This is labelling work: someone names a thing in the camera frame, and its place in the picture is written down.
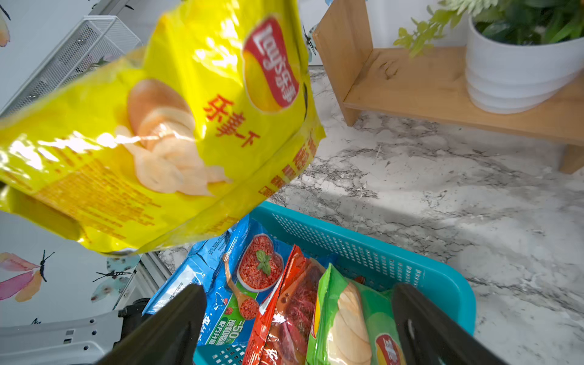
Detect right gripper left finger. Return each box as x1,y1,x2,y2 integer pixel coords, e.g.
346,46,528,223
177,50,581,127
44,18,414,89
97,284,207,365

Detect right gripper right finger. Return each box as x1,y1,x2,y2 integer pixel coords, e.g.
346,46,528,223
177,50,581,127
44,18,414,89
392,284,506,365

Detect green Lay's chips bag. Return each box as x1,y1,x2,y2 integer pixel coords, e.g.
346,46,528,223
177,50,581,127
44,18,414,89
306,265,406,364

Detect light blue lime chips bag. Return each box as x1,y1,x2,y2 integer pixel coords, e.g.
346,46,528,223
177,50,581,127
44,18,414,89
198,216,292,346

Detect red Lay's chips bag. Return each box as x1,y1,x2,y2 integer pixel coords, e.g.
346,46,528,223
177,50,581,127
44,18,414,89
243,246,325,365

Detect yellow Lay's chips bag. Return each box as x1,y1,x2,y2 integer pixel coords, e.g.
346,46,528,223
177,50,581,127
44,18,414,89
1,1,325,256

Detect dark blue chips bag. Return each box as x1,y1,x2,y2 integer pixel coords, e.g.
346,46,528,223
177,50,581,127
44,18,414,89
142,226,235,316

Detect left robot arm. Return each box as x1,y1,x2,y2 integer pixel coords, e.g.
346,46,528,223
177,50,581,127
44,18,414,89
1,298,148,364

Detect teal plastic basket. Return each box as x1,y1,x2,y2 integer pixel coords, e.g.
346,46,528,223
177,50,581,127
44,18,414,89
193,201,477,365

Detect wooden shelf stand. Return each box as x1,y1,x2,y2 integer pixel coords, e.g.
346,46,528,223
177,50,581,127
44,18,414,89
312,1,583,173

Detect white pot orange flowers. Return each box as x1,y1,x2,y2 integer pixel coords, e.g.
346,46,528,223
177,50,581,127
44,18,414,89
394,1,583,114

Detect white mesh wall basket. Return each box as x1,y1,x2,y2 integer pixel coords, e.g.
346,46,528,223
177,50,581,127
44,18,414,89
1,15,143,117

